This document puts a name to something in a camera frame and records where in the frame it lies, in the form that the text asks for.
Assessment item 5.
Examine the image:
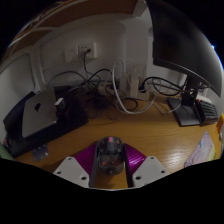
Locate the black desktop stand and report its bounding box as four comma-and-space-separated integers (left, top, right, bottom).
2, 85, 90, 158

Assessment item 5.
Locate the cherry blossom print mouse pad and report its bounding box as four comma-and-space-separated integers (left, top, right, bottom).
183, 130, 217, 168

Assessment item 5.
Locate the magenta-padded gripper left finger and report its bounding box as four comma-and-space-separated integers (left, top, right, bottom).
53, 141, 101, 188

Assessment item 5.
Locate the white cable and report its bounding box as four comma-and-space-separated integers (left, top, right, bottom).
111, 58, 158, 115

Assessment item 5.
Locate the white wall outlet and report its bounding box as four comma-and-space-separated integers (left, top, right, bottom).
63, 41, 98, 63

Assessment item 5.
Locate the black cable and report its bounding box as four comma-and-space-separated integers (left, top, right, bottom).
46, 49, 113, 93

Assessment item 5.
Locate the small grey metal plate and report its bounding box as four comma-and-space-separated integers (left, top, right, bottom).
32, 143, 50, 162

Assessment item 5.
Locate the wooden wall shelf unit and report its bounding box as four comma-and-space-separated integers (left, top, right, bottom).
0, 0, 148, 64

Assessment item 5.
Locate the black computer monitor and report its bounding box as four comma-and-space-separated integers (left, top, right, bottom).
146, 0, 224, 128

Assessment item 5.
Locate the transparent computer mouse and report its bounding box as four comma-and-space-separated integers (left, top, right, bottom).
95, 135, 126, 176

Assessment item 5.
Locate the silver mini computer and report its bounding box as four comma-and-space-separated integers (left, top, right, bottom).
21, 88, 58, 139

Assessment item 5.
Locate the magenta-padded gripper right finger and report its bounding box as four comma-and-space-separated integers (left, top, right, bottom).
122, 143, 171, 188

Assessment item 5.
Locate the white power strip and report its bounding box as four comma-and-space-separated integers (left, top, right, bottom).
98, 73, 151, 101

